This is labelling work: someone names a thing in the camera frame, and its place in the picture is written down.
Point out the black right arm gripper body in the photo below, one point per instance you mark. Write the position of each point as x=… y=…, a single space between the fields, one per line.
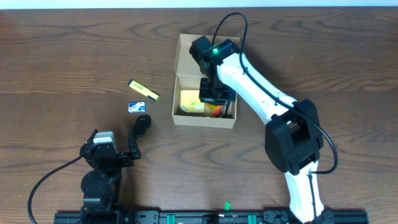
x=216 y=95

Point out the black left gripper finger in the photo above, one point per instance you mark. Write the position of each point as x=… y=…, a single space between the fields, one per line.
x=132 y=144
x=91 y=138

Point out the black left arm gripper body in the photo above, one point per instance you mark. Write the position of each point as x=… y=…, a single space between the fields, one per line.
x=121 y=158

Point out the yellow tape roll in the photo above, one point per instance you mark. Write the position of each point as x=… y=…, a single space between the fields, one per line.
x=213 y=107

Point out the red black stapler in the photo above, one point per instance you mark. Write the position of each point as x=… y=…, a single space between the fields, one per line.
x=222 y=111

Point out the yellow sticky notes pad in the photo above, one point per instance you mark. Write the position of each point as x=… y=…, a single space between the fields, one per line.
x=190 y=102

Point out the brown cardboard box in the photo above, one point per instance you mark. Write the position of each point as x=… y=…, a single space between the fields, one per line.
x=188 y=77

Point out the white blue staples box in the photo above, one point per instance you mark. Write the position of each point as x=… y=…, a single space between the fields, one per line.
x=137 y=107

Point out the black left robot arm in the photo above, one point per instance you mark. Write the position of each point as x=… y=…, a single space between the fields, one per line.
x=101 y=186

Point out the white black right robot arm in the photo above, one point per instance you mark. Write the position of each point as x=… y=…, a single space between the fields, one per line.
x=293 y=134

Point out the black round tape dispenser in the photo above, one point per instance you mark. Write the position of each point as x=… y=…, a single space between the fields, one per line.
x=142 y=124

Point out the yellow highlighter marker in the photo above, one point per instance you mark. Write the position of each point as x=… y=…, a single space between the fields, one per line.
x=143 y=90

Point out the green small clip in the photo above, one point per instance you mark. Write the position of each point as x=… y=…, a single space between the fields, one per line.
x=227 y=206

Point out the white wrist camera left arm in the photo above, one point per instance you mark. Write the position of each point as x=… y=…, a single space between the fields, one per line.
x=105 y=137

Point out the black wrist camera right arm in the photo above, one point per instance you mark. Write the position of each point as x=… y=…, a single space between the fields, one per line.
x=198 y=47

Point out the black mounting rail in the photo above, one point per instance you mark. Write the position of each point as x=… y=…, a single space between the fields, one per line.
x=268 y=216

